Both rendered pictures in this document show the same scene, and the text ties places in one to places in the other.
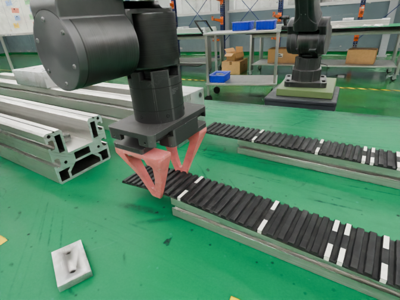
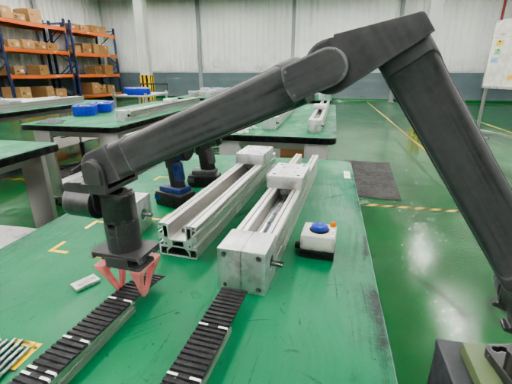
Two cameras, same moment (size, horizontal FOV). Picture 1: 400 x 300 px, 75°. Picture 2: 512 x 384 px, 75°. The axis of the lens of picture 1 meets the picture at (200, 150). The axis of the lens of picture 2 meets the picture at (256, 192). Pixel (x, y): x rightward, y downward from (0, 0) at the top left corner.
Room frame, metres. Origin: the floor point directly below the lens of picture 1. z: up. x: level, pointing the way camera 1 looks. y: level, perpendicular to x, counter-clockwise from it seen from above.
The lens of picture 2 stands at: (0.35, -0.54, 1.20)
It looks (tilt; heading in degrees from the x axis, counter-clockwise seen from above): 20 degrees down; 72
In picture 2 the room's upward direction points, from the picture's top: straight up
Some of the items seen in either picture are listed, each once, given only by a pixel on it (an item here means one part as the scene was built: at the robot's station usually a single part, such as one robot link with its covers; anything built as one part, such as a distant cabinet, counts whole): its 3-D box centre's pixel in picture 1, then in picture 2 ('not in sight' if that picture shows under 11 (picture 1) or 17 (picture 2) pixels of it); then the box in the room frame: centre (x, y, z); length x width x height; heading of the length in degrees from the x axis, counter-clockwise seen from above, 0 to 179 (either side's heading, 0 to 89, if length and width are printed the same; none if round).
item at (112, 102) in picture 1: (55, 96); (289, 193); (0.77, 0.42, 0.82); 0.80 x 0.10 x 0.09; 56
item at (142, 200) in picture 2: not in sight; (132, 214); (0.28, 0.38, 0.83); 0.11 x 0.10 x 0.10; 152
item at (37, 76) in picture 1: (50, 79); (289, 179); (0.77, 0.42, 0.87); 0.16 x 0.11 x 0.07; 56
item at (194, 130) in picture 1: (172, 150); (136, 272); (0.30, 0.04, 0.85); 0.07 x 0.07 x 0.09; 56
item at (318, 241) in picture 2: not in sight; (315, 239); (0.71, 0.12, 0.81); 0.10 x 0.08 x 0.06; 146
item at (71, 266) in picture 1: (71, 263); (85, 283); (0.19, 0.14, 0.78); 0.05 x 0.03 x 0.01; 32
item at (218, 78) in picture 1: (239, 60); not in sight; (3.56, -0.59, 0.50); 1.03 x 0.55 x 1.01; 72
